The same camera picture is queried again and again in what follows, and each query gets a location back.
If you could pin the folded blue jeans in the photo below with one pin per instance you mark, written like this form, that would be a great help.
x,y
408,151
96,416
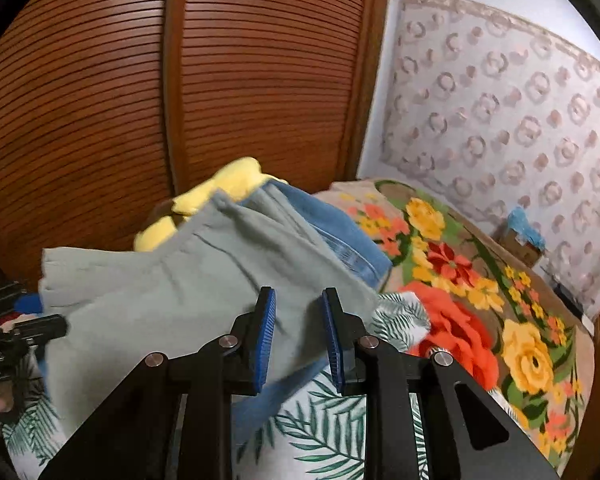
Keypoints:
x,y
299,245

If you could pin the floral blanket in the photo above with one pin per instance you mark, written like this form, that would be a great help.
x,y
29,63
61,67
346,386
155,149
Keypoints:
x,y
498,318

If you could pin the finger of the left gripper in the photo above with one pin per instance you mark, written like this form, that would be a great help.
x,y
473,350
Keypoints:
x,y
41,330
28,304

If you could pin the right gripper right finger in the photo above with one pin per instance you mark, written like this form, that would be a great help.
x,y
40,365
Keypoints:
x,y
428,408

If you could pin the palm leaf bed sheet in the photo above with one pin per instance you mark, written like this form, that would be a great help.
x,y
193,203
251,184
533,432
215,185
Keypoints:
x,y
298,427

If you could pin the brown louvered wardrobe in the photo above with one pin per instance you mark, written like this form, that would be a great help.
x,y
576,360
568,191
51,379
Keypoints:
x,y
109,107

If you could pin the grey sweat pants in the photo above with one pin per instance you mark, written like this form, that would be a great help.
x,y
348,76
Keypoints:
x,y
198,261

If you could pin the yellow plush toy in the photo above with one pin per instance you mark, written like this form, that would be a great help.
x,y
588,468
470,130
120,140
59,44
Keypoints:
x,y
236,179

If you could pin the cardboard box with blue cloth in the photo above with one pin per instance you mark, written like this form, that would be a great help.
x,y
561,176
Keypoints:
x,y
521,239

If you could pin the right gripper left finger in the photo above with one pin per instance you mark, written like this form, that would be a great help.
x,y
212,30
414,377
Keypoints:
x,y
170,418

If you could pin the circle patterned curtain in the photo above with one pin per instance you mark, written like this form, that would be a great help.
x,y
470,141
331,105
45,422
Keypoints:
x,y
495,114

